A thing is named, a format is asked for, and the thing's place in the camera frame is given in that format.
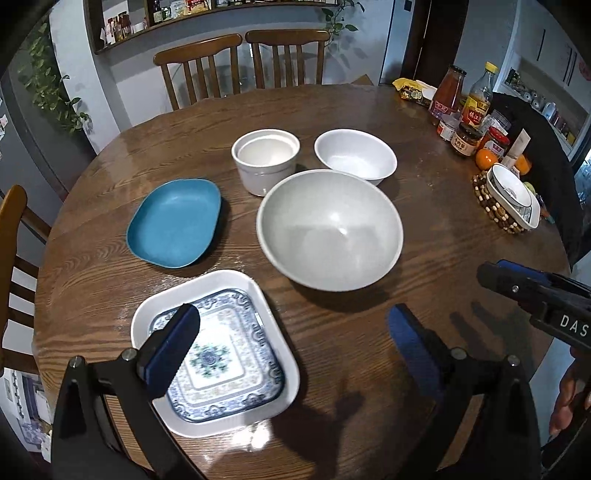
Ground red sauce bottle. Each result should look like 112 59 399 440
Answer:
429 65 467 126

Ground blue patterned box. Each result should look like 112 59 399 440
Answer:
0 369 52 462

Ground large grey bowl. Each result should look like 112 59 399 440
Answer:
256 169 404 292

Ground blue oval plate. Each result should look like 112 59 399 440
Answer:
126 179 223 269

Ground wooden chair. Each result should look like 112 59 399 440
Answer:
153 34 243 110
245 29 331 89
0 185 51 377

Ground green hanging plant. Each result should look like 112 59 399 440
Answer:
318 0 365 47

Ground small white label bottle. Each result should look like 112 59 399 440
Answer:
437 115 462 141

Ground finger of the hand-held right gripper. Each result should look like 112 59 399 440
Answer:
478 263 591 319
496 260 591 296

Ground white carton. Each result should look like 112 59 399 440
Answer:
503 129 532 169

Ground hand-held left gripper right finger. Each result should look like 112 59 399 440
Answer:
388 304 543 480

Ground stacked small white dishes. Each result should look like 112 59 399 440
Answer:
486 163 541 230

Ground yellow snack packet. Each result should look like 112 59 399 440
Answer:
392 78 437 107

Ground white wall cabinet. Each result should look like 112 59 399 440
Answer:
503 28 591 162

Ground dark wooden wall shelf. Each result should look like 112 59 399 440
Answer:
88 0 333 55

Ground person's right hand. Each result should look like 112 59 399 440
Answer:
549 348 591 437

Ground blue patterned square plate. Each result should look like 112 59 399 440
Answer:
148 288 286 423

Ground wooden bead trivet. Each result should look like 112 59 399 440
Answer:
472 170 532 235

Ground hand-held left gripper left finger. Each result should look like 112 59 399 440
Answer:
51 304 204 480

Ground green trailing plant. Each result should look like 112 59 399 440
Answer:
18 23 90 134

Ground black chair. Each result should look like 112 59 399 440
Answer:
492 92 591 268

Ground white square plate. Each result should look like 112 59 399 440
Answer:
130 270 301 438

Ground brown sauce jar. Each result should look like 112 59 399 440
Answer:
450 124 483 158

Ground red lid jar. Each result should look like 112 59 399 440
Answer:
478 127 511 160

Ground yellow cap sauce bottle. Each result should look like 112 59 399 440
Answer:
462 62 499 130

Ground row of condiment bottles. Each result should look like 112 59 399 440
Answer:
104 0 232 44

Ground white cylindrical ceramic pot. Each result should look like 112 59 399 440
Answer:
231 130 301 197

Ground dark grey fridge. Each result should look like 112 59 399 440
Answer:
0 60 98 204

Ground small white bowl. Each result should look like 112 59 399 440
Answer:
314 130 398 186

